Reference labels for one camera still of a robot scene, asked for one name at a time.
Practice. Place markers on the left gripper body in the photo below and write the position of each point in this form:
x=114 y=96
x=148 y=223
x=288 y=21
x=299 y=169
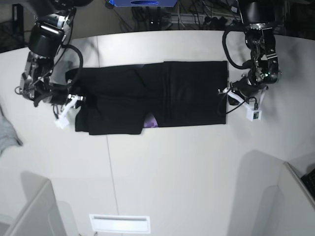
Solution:
x=244 y=89

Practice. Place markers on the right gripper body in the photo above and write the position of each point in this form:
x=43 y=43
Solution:
x=56 y=94

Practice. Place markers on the black T-shirt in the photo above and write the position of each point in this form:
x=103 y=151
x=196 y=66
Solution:
x=175 y=93

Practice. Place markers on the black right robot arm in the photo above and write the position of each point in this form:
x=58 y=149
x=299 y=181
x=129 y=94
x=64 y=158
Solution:
x=50 y=34

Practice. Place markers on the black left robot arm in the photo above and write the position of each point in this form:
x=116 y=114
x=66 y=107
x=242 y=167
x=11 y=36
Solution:
x=257 y=24

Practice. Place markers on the grey cloth at left edge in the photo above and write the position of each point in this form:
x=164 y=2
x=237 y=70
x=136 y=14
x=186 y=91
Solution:
x=8 y=134

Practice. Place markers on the blue box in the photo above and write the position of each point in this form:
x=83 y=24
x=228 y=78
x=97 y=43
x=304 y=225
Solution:
x=149 y=3

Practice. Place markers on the black keyboard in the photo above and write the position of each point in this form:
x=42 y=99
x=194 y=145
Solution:
x=309 y=182

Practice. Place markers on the white partition left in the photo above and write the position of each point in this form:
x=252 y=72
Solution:
x=40 y=216

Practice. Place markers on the white partition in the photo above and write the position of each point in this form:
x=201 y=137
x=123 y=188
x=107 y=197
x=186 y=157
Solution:
x=287 y=209
x=40 y=216

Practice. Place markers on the white partition right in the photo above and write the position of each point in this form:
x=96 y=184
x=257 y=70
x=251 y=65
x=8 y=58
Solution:
x=287 y=209

